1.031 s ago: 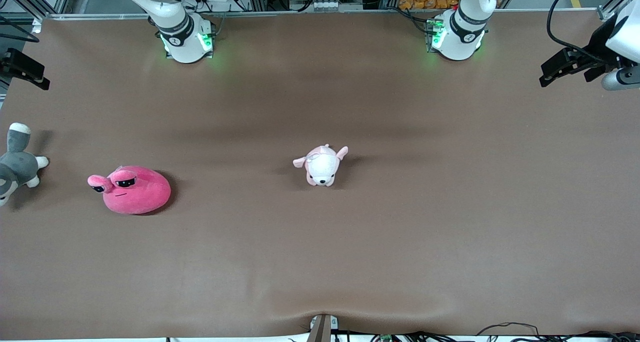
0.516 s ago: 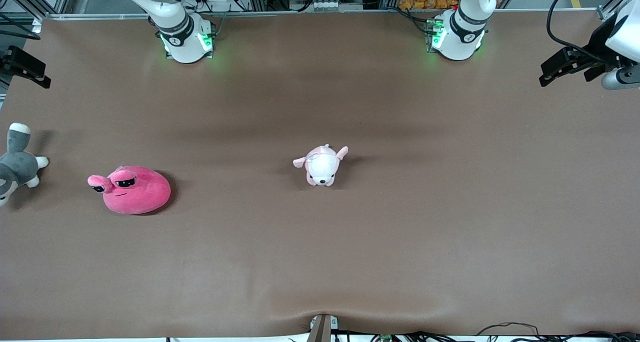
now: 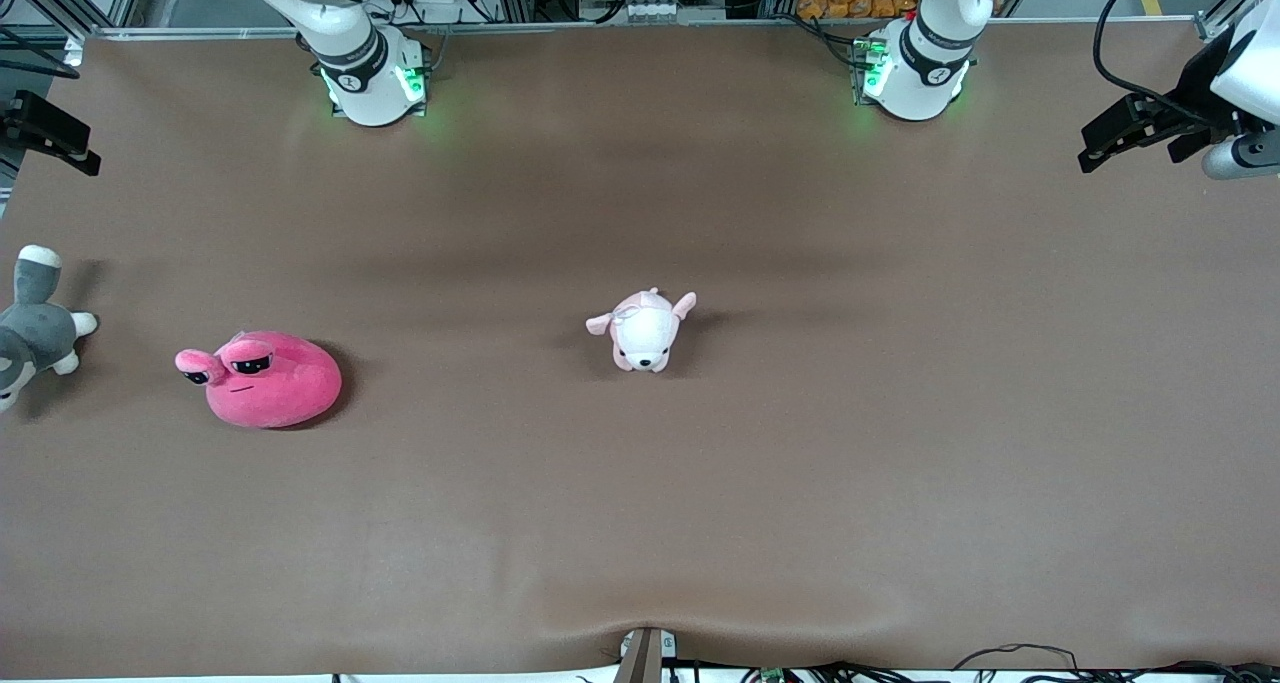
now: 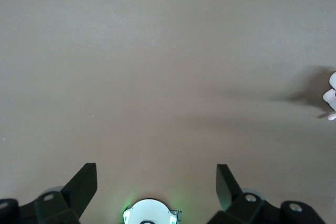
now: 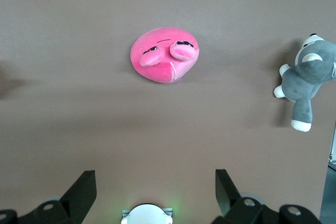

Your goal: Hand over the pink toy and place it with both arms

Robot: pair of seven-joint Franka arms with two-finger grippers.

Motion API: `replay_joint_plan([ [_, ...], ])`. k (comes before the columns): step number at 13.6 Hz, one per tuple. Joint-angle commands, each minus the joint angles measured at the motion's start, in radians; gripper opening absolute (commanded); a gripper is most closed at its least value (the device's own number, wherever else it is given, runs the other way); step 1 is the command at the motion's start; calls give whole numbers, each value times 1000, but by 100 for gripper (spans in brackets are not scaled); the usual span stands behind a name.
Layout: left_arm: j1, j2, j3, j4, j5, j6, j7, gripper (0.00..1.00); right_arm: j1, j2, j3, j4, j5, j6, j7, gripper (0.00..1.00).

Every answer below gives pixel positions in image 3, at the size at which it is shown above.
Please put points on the brown table cloth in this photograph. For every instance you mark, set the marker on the brown table cloth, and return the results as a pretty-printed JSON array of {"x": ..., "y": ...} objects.
[{"x": 640, "y": 513}]

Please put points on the pink blob plush toy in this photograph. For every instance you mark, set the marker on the pink blob plush toy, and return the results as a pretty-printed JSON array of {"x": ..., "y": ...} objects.
[{"x": 280, "y": 388}]

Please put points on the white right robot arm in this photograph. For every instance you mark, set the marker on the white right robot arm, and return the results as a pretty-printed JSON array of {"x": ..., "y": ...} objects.
[{"x": 365, "y": 93}]

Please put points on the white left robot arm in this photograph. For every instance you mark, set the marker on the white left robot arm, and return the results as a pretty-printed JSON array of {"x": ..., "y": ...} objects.
[{"x": 915, "y": 88}]

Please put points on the pale pink dog plush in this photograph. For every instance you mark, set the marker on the pale pink dog plush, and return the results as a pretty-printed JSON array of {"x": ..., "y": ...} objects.
[{"x": 645, "y": 338}]

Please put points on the white terminal block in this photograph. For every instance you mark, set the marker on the white terminal block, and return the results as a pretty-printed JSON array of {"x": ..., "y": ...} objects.
[{"x": 655, "y": 9}]

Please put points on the grey white husky plush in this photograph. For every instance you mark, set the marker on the grey white husky plush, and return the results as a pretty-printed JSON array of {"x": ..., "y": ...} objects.
[{"x": 35, "y": 328}]

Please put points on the camera mount post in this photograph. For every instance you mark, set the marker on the camera mount post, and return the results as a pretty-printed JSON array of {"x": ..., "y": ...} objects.
[{"x": 640, "y": 658}]

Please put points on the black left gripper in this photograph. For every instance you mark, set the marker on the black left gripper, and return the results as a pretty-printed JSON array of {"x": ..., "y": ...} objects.
[{"x": 1193, "y": 91}]

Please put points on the aluminium table edge rail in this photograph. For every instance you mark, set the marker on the aluminium table edge rail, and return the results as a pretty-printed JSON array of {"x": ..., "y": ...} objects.
[{"x": 600, "y": 25}]

